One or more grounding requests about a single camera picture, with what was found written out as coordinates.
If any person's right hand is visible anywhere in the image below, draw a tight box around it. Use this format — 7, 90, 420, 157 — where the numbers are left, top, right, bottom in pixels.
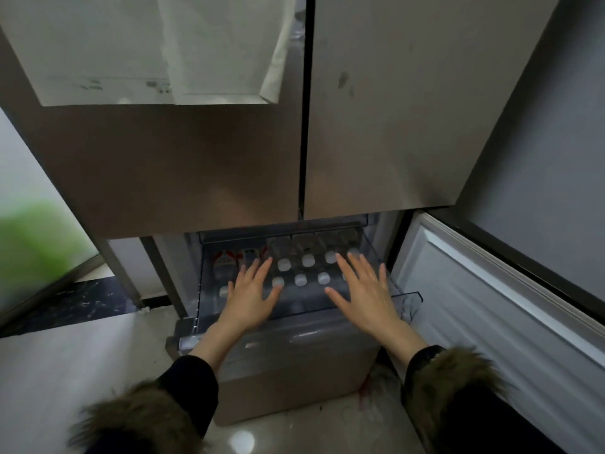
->
324, 252, 413, 349

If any person's left hand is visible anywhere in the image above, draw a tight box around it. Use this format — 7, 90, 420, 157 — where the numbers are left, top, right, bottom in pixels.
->
214, 257, 284, 337

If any clear plastic fridge drawer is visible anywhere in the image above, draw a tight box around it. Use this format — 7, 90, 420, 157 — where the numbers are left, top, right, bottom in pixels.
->
177, 214, 424, 353

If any group of water bottles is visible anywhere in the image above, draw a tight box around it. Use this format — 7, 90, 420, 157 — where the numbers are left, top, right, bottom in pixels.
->
210, 231, 365, 303

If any white fridge door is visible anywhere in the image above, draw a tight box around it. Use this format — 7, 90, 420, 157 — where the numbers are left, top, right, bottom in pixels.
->
387, 210, 605, 454

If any brown refrigerator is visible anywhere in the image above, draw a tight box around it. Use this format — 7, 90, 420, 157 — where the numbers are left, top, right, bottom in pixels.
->
0, 0, 605, 454

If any person's right forearm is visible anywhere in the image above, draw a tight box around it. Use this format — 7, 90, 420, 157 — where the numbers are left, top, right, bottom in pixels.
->
387, 330, 568, 454

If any person's left forearm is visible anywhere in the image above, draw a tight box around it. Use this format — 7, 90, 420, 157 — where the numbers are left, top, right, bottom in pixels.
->
68, 323, 246, 454

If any green object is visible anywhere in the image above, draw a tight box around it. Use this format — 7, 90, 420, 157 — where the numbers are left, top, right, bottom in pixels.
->
0, 202, 98, 298

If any white lined paper sheet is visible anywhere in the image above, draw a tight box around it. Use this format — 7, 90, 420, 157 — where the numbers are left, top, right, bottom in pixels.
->
0, 0, 173, 108

